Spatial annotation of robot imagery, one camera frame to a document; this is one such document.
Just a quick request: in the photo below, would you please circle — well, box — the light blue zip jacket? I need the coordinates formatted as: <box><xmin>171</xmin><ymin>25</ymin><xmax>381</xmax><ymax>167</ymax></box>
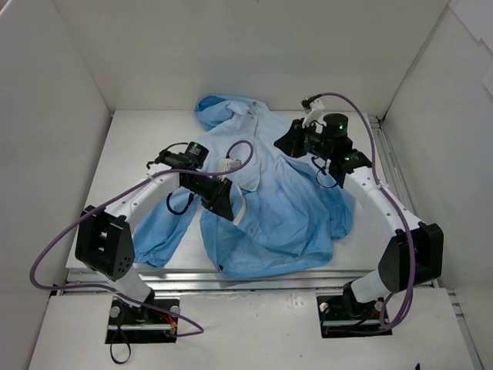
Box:
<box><xmin>133</xmin><ymin>96</ymin><xmax>354</xmax><ymax>278</ymax></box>

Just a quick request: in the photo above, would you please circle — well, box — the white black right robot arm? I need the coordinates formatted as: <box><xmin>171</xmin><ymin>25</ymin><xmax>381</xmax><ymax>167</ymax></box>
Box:
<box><xmin>274</xmin><ymin>113</ymin><xmax>444</xmax><ymax>318</ymax></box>

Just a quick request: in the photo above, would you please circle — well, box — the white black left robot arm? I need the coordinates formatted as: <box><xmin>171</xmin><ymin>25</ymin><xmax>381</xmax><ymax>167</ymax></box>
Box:
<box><xmin>75</xmin><ymin>142</ymin><xmax>234</xmax><ymax>324</ymax></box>

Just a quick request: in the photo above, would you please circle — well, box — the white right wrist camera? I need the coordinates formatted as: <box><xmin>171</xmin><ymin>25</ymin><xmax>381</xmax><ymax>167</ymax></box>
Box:
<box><xmin>301</xmin><ymin>95</ymin><xmax>325</xmax><ymax>128</ymax></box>

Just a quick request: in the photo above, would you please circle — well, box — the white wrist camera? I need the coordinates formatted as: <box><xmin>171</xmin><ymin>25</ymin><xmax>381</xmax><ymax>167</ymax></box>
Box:
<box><xmin>301</xmin><ymin>95</ymin><xmax>325</xmax><ymax>128</ymax></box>
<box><xmin>218</xmin><ymin>158</ymin><xmax>242</xmax><ymax>173</ymax></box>

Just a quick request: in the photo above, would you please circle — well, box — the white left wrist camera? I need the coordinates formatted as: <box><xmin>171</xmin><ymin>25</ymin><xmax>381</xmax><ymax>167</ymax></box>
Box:
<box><xmin>218</xmin><ymin>158</ymin><xmax>242</xmax><ymax>173</ymax></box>

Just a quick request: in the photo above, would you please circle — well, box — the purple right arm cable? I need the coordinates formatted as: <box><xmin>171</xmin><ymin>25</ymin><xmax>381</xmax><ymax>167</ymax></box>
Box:
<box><xmin>304</xmin><ymin>92</ymin><xmax>419</xmax><ymax>332</ymax></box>

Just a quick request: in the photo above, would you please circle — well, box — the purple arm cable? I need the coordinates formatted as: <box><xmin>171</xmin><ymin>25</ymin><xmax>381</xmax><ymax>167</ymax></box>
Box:
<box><xmin>29</xmin><ymin>140</ymin><xmax>255</xmax><ymax>339</ymax></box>
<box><xmin>304</xmin><ymin>92</ymin><xmax>419</xmax><ymax>332</ymax></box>

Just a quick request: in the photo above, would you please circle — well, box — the aluminium rail right side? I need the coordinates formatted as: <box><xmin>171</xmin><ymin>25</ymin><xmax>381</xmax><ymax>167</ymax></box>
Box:
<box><xmin>368</xmin><ymin>115</ymin><xmax>484</xmax><ymax>369</ymax></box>

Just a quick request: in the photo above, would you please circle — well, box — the aluminium rail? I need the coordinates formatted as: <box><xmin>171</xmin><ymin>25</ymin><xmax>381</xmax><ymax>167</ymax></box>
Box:
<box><xmin>368</xmin><ymin>115</ymin><xmax>484</xmax><ymax>369</ymax></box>
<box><xmin>49</xmin><ymin>269</ymin><xmax>440</xmax><ymax>296</ymax></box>

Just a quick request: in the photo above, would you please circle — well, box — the aluminium rail front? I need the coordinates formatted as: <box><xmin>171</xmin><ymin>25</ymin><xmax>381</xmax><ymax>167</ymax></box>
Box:
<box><xmin>49</xmin><ymin>269</ymin><xmax>440</xmax><ymax>296</ymax></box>

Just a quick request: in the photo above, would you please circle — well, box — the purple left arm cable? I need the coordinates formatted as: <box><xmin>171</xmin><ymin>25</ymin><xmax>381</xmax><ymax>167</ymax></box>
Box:
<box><xmin>29</xmin><ymin>140</ymin><xmax>255</xmax><ymax>339</ymax></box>

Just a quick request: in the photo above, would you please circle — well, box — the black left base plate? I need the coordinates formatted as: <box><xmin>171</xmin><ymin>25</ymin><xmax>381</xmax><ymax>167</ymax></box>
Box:
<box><xmin>105</xmin><ymin>297</ymin><xmax>178</xmax><ymax>345</ymax></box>

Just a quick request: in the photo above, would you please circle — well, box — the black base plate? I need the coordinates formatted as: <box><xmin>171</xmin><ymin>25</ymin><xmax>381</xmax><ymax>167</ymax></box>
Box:
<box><xmin>105</xmin><ymin>297</ymin><xmax>178</xmax><ymax>345</ymax></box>
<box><xmin>317</xmin><ymin>295</ymin><xmax>393</xmax><ymax>339</ymax></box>

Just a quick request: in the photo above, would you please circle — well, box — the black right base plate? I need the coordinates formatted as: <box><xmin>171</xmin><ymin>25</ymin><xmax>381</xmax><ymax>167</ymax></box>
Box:
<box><xmin>317</xmin><ymin>295</ymin><xmax>393</xmax><ymax>339</ymax></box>

